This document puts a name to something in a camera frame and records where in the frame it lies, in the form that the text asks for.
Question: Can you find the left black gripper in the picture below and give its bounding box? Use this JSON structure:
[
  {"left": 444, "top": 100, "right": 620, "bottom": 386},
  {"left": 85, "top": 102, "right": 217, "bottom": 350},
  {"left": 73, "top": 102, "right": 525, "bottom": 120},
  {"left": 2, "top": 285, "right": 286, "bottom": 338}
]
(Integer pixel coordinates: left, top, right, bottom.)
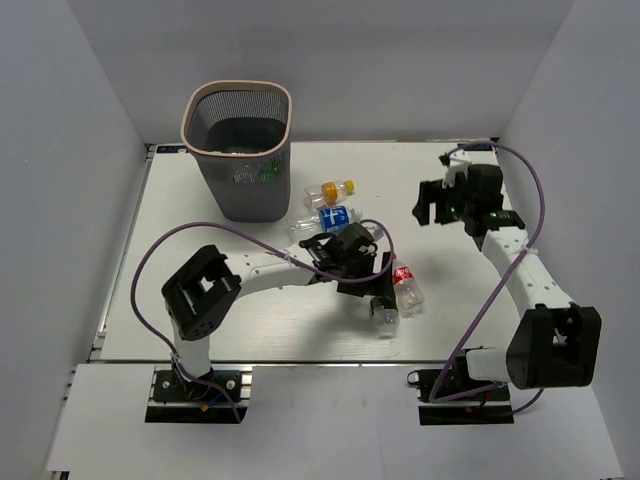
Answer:
[{"left": 338, "top": 250, "right": 395, "bottom": 301}]

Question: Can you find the clear bottle black label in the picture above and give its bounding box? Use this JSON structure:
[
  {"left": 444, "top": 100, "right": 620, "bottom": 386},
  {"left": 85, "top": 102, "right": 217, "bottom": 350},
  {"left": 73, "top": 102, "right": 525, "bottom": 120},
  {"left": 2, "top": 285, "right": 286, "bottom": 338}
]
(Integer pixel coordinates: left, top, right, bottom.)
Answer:
[{"left": 370, "top": 296, "right": 400, "bottom": 338}]

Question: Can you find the clear bottle red label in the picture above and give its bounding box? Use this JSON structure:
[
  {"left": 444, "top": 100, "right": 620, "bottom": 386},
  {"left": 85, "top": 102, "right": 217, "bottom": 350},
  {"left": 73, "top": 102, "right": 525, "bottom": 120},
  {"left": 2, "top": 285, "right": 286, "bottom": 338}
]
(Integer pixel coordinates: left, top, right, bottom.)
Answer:
[{"left": 392, "top": 256, "right": 425, "bottom": 315}]

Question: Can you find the clear bottle orange cap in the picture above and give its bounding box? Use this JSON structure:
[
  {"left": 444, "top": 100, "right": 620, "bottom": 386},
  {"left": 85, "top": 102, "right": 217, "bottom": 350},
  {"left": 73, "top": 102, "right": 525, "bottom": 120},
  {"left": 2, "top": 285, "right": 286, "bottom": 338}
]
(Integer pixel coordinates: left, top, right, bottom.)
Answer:
[{"left": 303, "top": 180, "right": 355, "bottom": 210}]

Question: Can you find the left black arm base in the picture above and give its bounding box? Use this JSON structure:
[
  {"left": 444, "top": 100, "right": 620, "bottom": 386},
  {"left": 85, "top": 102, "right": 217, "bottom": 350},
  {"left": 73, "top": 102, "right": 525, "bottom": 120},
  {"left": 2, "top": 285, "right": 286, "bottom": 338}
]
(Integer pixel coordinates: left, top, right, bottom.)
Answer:
[{"left": 145, "top": 364, "right": 252, "bottom": 425}]

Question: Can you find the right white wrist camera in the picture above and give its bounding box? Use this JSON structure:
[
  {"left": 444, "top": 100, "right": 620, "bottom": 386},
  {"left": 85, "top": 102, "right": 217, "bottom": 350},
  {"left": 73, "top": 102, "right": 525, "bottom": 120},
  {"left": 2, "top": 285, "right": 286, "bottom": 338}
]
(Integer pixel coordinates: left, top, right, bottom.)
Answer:
[{"left": 439, "top": 150, "right": 472, "bottom": 189}]

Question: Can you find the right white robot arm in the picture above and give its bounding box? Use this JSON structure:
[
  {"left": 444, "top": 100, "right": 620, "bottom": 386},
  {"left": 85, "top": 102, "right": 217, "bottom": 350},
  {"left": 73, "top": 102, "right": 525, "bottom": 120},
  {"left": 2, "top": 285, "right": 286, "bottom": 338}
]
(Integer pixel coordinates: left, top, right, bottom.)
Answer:
[{"left": 413, "top": 164, "right": 602, "bottom": 399}]

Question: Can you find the clear bottle blue orange label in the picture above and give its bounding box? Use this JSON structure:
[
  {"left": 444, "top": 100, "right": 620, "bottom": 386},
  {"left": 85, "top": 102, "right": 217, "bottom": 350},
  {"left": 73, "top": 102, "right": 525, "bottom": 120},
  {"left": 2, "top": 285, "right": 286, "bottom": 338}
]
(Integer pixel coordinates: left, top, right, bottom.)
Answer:
[{"left": 229, "top": 162, "right": 263, "bottom": 184}]

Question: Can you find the grey mesh waste bin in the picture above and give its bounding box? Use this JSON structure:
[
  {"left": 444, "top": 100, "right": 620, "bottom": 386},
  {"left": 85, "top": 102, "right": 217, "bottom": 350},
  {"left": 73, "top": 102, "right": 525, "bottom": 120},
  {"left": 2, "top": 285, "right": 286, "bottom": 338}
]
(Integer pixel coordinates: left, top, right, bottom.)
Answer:
[{"left": 180, "top": 80, "right": 292, "bottom": 223}]

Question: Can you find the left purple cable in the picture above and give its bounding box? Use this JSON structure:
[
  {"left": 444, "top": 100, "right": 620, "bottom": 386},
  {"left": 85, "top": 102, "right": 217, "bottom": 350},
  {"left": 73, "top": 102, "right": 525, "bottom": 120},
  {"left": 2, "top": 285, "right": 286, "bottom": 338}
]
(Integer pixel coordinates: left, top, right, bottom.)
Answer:
[{"left": 130, "top": 219, "right": 399, "bottom": 424}]

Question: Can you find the green bottle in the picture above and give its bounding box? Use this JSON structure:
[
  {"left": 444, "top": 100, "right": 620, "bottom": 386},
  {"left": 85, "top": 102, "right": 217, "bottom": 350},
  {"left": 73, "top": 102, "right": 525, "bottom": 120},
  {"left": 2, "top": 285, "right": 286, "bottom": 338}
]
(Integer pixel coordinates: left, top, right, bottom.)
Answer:
[{"left": 259, "top": 158, "right": 281, "bottom": 183}]

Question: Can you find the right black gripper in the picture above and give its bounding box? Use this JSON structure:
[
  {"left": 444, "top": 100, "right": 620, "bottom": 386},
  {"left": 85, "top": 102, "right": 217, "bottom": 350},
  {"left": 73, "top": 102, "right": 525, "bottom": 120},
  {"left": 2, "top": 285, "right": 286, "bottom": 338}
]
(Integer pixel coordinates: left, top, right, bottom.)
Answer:
[{"left": 412, "top": 173, "right": 475, "bottom": 227}]

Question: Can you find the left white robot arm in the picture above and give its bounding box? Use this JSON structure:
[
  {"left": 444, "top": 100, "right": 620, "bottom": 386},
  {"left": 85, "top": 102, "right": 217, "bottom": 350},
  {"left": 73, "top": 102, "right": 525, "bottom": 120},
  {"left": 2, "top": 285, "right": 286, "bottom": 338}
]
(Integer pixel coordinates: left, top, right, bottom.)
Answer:
[{"left": 161, "top": 223, "right": 399, "bottom": 399}]

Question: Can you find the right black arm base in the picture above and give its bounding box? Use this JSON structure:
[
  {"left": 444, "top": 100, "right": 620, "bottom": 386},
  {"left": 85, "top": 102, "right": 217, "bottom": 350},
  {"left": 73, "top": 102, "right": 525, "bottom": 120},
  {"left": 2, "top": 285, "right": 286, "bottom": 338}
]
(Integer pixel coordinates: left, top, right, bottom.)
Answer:
[{"left": 406, "top": 368, "right": 514, "bottom": 427}]

